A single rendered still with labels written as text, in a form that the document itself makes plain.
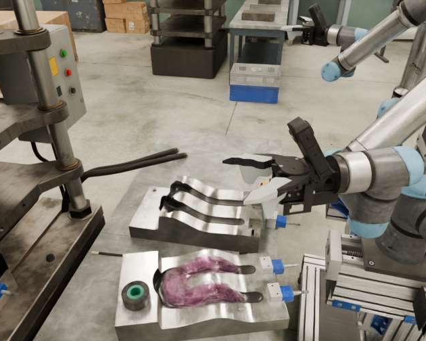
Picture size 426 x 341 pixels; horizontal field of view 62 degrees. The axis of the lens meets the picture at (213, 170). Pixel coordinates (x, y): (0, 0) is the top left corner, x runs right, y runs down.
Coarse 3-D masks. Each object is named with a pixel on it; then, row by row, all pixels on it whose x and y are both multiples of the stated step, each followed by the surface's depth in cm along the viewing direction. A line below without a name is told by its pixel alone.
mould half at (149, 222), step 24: (168, 192) 152; (216, 192) 149; (240, 192) 148; (144, 216) 140; (168, 216) 129; (192, 216) 133; (216, 216) 137; (240, 216) 136; (168, 240) 136; (192, 240) 133; (216, 240) 131; (240, 240) 129
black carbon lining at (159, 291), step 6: (156, 270) 111; (240, 270) 119; (246, 270) 119; (252, 270) 119; (156, 276) 112; (162, 276) 115; (156, 282) 113; (156, 288) 111; (162, 294) 109; (246, 294) 111; (252, 294) 111; (258, 294) 111; (162, 300) 108; (246, 300) 109; (252, 300) 109; (258, 300) 109; (168, 306) 105
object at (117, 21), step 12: (108, 0) 690; (120, 0) 685; (108, 12) 705; (120, 12) 700; (132, 12) 697; (144, 12) 701; (108, 24) 718; (120, 24) 712; (132, 24) 710; (144, 24) 704
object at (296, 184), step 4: (288, 176) 60; (292, 176) 58; (296, 176) 58; (300, 176) 58; (304, 176) 58; (292, 180) 57; (296, 180) 57; (300, 180) 57; (304, 180) 58; (288, 184) 56; (292, 184) 56; (296, 184) 56; (300, 184) 57; (280, 188) 55; (284, 188) 55; (288, 188) 55; (292, 188) 56; (296, 188) 57; (300, 188) 57; (280, 192) 55; (284, 192) 56
